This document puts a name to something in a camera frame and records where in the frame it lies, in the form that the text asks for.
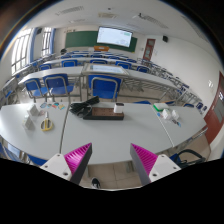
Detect blue chair far left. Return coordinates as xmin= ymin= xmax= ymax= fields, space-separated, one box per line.
xmin=25 ymin=78 xmax=48 ymax=99

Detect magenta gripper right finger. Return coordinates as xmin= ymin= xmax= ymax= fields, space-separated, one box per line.
xmin=129 ymin=143 xmax=182 ymax=186

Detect black shoe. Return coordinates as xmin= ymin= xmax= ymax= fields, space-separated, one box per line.
xmin=91 ymin=178 xmax=101 ymax=189

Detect black chair lower right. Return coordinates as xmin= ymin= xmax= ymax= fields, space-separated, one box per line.
xmin=170 ymin=149 xmax=206 ymax=169

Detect green white box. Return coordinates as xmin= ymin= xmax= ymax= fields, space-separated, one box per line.
xmin=153 ymin=103 xmax=169 ymax=111

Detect red brown door right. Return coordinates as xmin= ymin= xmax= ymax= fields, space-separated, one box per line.
xmin=204 ymin=73 xmax=224 ymax=143

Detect projector screen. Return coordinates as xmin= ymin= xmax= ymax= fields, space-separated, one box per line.
xmin=97 ymin=27 xmax=132 ymax=47

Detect blue chair left centre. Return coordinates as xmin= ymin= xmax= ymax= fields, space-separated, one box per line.
xmin=43 ymin=73 xmax=74 ymax=96

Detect white small box right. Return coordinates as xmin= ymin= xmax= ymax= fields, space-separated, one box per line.
xmin=162 ymin=109 xmax=171 ymax=120

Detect dark brown power strip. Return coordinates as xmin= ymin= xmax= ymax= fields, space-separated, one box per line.
xmin=84 ymin=107 xmax=124 ymax=120

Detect black coiled power cable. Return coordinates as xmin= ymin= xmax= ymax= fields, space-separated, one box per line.
xmin=68 ymin=96 xmax=101 ymax=118

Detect colourful cards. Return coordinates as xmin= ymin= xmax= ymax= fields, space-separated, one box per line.
xmin=40 ymin=102 xmax=65 ymax=110

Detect white box left front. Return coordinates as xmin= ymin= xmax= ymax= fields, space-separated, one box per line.
xmin=22 ymin=115 xmax=34 ymax=130

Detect green chalkboard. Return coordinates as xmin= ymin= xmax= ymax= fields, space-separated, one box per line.
xmin=65 ymin=31 xmax=138 ymax=53

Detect red brown door rear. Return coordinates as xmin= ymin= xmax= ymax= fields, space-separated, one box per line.
xmin=143 ymin=39 xmax=155 ymax=60

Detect window left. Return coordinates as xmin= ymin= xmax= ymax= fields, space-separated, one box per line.
xmin=11 ymin=29 xmax=31 ymax=73

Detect second row desk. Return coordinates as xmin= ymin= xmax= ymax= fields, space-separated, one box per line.
xmin=19 ymin=63 xmax=176 ymax=89

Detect white charger plug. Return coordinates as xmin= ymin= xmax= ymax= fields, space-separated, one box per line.
xmin=113 ymin=103 xmax=124 ymax=113

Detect blue chair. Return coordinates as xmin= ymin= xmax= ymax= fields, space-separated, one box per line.
xmin=43 ymin=73 xmax=74 ymax=96
xmin=25 ymin=78 xmax=48 ymax=99
xmin=88 ymin=74 xmax=121 ymax=101

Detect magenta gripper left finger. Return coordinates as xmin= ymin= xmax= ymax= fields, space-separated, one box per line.
xmin=40 ymin=142 xmax=93 ymax=186

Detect red brown door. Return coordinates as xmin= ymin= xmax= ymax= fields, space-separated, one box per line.
xmin=204 ymin=73 xmax=224 ymax=143
xmin=143 ymin=39 xmax=155 ymax=60

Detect white box left rear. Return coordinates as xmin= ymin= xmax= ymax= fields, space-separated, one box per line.
xmin=27 ymin=104 xmax=39 ymax=116

